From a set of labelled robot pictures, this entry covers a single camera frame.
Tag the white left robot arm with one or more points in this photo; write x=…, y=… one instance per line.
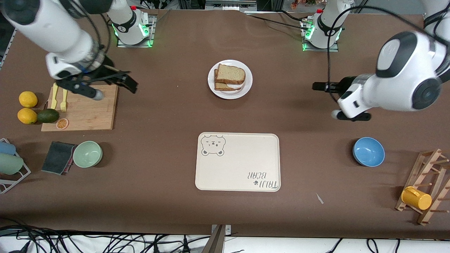
x=397, y=84

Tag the fried egg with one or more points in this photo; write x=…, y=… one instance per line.
x=236, y=85

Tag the brown bread slice sandwich lid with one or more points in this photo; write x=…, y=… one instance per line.
x=230, y=73

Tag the dark green avocado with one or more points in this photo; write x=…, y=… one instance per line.
x=48, y=116

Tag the orange slice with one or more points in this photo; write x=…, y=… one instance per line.
x=62, y=123

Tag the dark slanted pole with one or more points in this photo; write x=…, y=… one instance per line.
x=215, y=242

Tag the cream bear print tray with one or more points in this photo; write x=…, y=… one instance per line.
x=239, y=165

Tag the aluminium frame profile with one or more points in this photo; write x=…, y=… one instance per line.
x=230, y=4

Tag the pale green bowl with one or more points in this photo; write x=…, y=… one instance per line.
x=88, y=154

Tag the yellow plastic knife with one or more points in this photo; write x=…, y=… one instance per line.
x=53, y=100

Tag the dark grey sponge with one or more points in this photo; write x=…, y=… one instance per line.
x=58, y=157

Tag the white round plate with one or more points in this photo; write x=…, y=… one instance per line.
x=248, y=75

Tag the pale green cup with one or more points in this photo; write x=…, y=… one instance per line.
x=10, y=163

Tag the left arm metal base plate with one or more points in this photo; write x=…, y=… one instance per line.
x=321, y=49

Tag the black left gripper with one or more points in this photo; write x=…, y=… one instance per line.
x=344, y=84

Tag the blue bowl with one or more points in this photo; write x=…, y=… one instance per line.
x=369, y=151

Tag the yellow plastic fork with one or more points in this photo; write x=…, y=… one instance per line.
x=64, y=102

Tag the wooden mug rack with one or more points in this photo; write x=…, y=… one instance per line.
x=427, y=165

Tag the blue cup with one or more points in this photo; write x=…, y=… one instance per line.
x=7, y=148

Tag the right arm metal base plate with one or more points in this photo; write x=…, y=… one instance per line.
x=152, y=31

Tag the grey tape scrap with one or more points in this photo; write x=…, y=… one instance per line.
x=320, y=199

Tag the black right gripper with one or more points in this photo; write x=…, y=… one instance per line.
x=106, y=72

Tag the yellow mug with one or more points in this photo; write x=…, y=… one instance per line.
x=416, y=198

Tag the yellow lemon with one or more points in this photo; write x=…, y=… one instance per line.
x=28, y=99
x=27, y=116

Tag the bamboo cutting board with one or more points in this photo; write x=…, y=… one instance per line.
x=91, y=116

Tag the brown bread slice under egg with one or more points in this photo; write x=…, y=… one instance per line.
x=221, y=86

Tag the metal table edge bracket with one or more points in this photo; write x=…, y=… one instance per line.
x=227, y=229

